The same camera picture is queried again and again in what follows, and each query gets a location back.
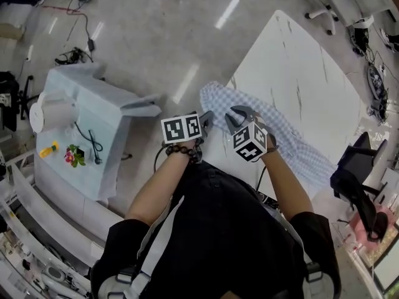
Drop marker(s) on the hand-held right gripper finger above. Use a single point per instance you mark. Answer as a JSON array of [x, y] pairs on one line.
[[247, 112], [231, 125]]

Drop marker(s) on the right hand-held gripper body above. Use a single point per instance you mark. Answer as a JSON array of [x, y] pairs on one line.
[[251, 142]]

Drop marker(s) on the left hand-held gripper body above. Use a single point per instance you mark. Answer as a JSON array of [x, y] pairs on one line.
[[180, 129]]

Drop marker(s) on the blue checked shirt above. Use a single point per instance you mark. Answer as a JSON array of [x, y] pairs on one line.
[[280, 126]]

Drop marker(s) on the person's right forearm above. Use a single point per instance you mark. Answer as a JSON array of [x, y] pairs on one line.
[[286, 185]]

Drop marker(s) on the person's left forearm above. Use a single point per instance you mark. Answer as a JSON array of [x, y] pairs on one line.
[[156, 192]]

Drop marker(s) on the person's right hand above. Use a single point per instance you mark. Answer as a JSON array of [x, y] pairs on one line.
[[270, 139]]

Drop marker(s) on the white covered cabinet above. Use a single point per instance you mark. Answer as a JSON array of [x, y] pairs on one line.
[[93, 104]]

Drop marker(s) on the person's black shirt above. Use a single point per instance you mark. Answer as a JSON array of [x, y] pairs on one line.
[[218, 244]]

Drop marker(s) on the yellow and green toy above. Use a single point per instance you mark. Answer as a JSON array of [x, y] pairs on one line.
[[74, 156]]

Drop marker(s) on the black office chair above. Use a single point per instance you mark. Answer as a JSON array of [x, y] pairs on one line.
[[358, 167]]

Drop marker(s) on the pink chair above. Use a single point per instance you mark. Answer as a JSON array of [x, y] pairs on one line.
[[358, 226]]

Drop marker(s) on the white display shelf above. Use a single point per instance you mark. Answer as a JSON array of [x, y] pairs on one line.
[[46, 216]]

